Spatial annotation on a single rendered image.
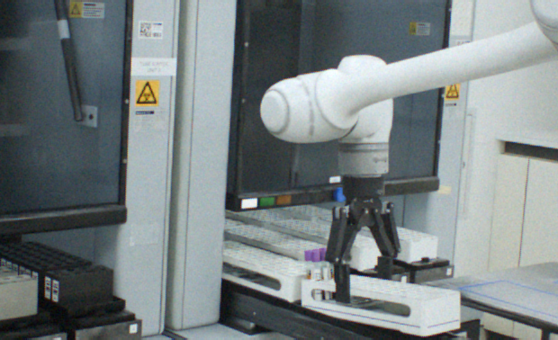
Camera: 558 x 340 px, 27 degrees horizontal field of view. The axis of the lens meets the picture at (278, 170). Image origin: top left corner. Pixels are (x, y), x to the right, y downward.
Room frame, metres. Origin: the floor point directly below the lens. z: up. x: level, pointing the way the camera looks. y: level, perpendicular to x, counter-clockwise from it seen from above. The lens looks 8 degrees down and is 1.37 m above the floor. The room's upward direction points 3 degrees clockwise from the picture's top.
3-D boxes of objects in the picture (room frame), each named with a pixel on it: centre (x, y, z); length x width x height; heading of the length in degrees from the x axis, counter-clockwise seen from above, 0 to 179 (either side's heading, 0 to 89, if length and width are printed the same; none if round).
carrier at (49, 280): (1.96, 0.34, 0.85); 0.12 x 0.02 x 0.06; 132
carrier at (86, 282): (1.95, 0.33, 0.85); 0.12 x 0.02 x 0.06; 133
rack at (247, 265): (2.21, 0.03, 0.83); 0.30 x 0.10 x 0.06; 43
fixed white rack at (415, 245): (2.61, -0.23, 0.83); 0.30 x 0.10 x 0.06; 43
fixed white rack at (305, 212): (2.84, -0.02, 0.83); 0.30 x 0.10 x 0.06; 43
